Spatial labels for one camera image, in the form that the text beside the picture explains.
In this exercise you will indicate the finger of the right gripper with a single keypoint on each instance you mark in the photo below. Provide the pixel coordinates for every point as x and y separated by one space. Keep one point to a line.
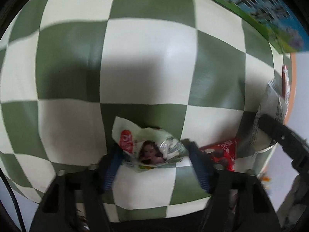
292 144

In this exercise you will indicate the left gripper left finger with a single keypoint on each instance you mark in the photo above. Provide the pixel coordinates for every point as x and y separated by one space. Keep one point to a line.
57 210

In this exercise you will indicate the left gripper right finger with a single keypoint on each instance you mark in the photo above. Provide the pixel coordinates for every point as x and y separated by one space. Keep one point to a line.
238 200

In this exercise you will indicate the white oat cookie packet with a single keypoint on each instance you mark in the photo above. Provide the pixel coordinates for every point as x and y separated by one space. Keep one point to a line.
255 130

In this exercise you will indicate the red chocolate snack packet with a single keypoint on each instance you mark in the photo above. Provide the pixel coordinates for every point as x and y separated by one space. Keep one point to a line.
223 153

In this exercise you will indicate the red white long packet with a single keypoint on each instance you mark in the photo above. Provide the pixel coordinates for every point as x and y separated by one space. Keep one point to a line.
285 84

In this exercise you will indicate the white green woman packet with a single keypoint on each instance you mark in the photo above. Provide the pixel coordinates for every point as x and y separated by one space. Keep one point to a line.
147 148

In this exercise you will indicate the orange mattress edge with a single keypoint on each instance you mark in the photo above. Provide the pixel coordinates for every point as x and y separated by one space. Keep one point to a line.
292 89

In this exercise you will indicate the green white checkered blanket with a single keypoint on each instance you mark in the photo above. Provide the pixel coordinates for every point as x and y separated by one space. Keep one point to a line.
70 67

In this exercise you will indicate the cardboard box with print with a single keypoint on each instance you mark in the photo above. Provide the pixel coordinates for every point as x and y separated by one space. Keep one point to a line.
274 20

